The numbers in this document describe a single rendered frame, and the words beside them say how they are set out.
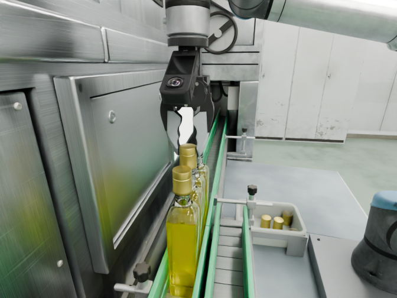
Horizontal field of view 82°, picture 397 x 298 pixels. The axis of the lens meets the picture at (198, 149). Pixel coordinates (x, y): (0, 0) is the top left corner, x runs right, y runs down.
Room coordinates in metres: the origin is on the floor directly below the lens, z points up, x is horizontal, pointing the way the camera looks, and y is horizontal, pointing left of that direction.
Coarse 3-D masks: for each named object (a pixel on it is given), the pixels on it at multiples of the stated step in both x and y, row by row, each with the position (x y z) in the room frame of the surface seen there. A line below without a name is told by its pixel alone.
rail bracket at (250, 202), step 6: (252, 186) 0.57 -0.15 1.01; (252, 192) 0.56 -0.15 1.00; (216, 198) 0.58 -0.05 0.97; (246, 198) 0.58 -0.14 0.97; (252, 198) 0.56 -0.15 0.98; (216, 204) 0.57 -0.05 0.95; (240, 204) 0.57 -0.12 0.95; (246, 204) 0.56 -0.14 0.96; (252, 204) 0.56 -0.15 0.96; (258, 204) 0.56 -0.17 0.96; (264, 204) 0.56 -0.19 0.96; (270, 204) 0.56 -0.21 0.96; (252, 210) 0.56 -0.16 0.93; (252, 216) 0.57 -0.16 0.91; (252, 222) 0.56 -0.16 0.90
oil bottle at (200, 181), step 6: (198, 174) 0.48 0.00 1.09; (198, 180) 0.46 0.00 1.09; (204, 180) 0.49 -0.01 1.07; (204, 186) 0.48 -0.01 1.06; (204, 192) 0.48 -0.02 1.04; (204, 198) 0.48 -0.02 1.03; (204, 204) 0.49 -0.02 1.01; (204, 210) 0.49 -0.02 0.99; (204, 216) 0.49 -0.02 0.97; (204, 222) 0.49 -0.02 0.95; (204, 228) 0.49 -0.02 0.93
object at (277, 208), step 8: (256, 200) 0.76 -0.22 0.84; (264, 200) 0.76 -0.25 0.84; (240, 208) 0.75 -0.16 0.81; (256, 208) 0.75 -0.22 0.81; (264, 208) 0.75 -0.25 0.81; (272, 208) 0.74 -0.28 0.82; (280, 208) 0.74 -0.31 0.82; (288, 208) 0.73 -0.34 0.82; (296, 208) 0.71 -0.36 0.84; (240, 216) 0.75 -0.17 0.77; (256, 216) 0.75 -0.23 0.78; (272, 216) 0.74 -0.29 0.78; (280, 216) 0.73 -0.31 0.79; (296, 216) 0.67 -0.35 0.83; (256, 224) 0.71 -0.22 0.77; (272, 224) 0.71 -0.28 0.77; (296, 224) 0.66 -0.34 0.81; (272, 232) 0.59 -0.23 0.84; (280, 232) 0.58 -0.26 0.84; (288, 232) 0.58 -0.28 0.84; (296, 232) 0.58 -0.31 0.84; (304, 232) 0.58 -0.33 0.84
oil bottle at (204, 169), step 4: (204, 164) 0.54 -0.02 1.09; (200, 168) 0.52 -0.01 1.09; (204, 168) 0.52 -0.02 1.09; (208, 168) 0.55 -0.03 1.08; (200, 172) 0.51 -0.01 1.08; (204, 172) 0.51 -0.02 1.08; (208, 172) 0.54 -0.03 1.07; (204, 176) 0.51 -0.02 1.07; (208, 176) 0.53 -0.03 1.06; (208, 180) 0.53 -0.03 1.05; (208, 184) 0.54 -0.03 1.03; (208, 188) 0.54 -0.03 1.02; (208, 192) 0.54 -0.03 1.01; (208, 196) 0.54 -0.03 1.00; (208, 200) 0.54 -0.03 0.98; (208, 204) 0.54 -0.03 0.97; (208, 208) 0.55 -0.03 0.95
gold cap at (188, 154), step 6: (186, 144) 0.43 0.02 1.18; (192, 144) 0.43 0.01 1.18; (180, 150) 0.41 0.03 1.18; (186, 150) 0.40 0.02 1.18; (192, 150) 0.41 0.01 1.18; (180, 156) 0.41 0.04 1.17; (186, 156) 0.40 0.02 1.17; (192, 156) 0.41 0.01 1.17; (180, 162) 0.41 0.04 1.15; (186, 162) 0.40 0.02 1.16; (192, 162) 0.41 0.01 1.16; (192, 168) 0.41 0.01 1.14
